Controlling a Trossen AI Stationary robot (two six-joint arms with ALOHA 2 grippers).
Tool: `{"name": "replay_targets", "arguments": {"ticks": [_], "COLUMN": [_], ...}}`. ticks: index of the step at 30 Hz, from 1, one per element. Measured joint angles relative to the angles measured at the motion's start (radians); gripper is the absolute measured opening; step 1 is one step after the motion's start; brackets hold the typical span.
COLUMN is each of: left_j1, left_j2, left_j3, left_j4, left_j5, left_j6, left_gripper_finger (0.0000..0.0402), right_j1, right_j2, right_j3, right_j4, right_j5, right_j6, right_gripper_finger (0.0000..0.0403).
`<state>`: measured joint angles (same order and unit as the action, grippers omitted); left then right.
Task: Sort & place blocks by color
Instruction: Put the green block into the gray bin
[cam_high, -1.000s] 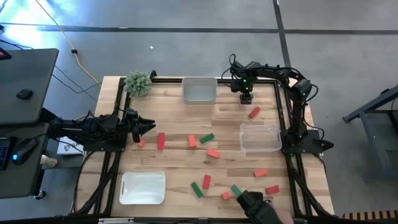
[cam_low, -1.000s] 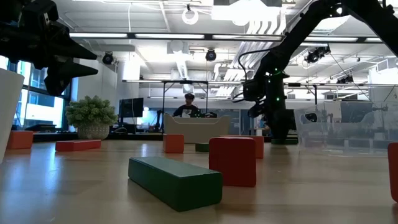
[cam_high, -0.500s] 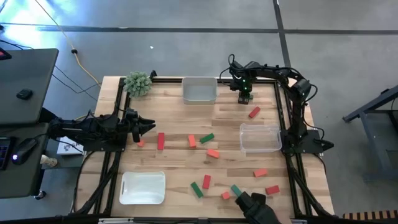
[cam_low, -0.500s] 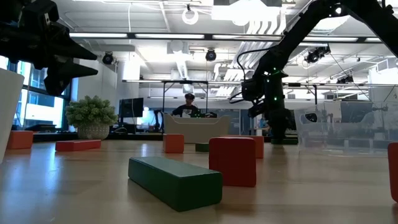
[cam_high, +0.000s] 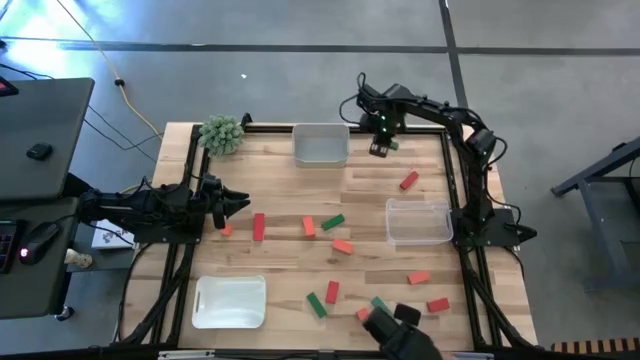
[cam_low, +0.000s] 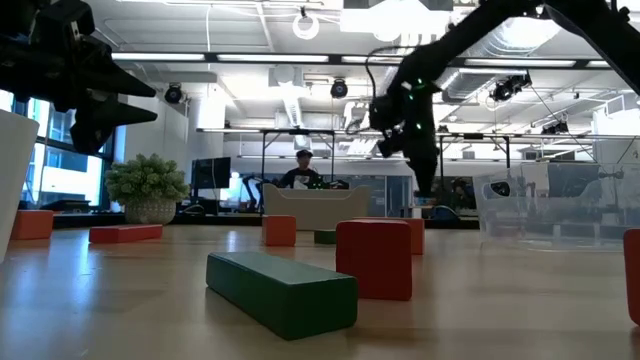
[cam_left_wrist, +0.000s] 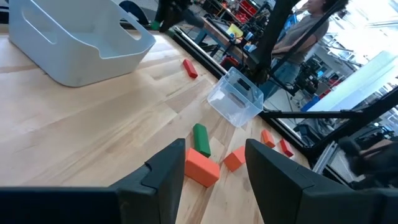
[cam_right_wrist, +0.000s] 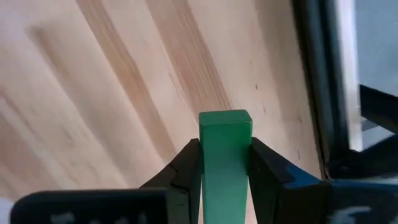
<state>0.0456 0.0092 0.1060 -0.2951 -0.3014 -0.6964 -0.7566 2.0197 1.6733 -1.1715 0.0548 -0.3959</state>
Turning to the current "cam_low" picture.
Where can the long ceiling light strip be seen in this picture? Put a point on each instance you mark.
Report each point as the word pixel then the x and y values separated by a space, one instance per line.
pixel 272 58

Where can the clear plastic bin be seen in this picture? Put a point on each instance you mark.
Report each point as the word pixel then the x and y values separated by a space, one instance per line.
pixel 575 235

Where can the black computer monitor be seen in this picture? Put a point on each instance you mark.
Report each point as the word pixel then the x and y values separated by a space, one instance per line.
pixel 211 172

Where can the black ceiling spotlight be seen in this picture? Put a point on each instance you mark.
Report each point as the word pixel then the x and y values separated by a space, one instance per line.
pixel 507 89
pixel 173 94
pixel 555 128
pixel 339 89

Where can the silver ventilation duct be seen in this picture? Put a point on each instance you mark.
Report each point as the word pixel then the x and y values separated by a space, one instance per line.
pixel 465 85

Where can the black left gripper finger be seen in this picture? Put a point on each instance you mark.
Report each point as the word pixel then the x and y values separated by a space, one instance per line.
pixel 105 122
pixel 115 75

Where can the black metal frame stand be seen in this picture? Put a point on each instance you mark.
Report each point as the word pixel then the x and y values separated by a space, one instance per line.
pixel 300 131
pixel 475 135

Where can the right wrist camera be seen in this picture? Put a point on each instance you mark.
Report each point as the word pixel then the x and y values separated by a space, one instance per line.
pixel 384 114

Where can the white plastic bin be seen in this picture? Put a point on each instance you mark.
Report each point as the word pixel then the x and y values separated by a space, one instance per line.
pixel 15 190

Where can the grey plastic bin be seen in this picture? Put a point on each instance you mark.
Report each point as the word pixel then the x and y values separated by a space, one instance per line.
pixel 315 210

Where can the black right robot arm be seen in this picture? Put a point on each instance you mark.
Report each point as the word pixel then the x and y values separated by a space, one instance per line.
pixel 475 30

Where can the orange wooden block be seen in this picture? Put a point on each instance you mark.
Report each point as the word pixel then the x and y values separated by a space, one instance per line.
pixel 278 231
pixel 418 237

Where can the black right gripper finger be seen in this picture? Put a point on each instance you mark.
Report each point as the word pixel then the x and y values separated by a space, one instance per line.
pixel 415 172
pixel 430 175

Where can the black aluminium table frame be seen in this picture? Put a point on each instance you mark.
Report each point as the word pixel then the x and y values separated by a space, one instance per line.
pixel 225 220

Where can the large window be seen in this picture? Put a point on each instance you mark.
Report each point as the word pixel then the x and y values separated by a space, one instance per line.
pixel 65 175

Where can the green wooden block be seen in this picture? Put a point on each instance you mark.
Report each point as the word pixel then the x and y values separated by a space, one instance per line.
pixel 280 295
pixel 324 237

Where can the person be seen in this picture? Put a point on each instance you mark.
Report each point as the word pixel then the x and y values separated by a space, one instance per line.
pixel 300 177

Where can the green artificial potted plant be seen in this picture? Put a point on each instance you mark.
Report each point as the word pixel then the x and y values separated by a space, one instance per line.
pixel 147 185

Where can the small orange wooden cube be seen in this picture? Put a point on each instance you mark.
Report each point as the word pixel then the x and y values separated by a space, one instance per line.
pixel 633 275
pixel 32 225

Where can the long red wooden block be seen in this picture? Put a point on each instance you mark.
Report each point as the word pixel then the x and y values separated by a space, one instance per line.
pixel 125 234

